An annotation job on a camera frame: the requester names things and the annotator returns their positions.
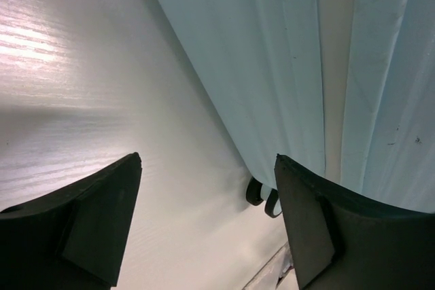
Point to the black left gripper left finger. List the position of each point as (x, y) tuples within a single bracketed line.
[(74, 237)]

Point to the rear left suitcase wheel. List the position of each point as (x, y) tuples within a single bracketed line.
[(273, 206)]

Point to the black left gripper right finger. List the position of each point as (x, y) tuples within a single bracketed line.
[(340, 239)]

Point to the front left suitcase wheel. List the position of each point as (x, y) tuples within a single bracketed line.
[(255, 192)]

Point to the suitcase wheel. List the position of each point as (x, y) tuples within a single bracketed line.
[(273, 206), (255, 192)]

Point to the light blue suitcase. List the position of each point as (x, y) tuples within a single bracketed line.
[(344, 87)]

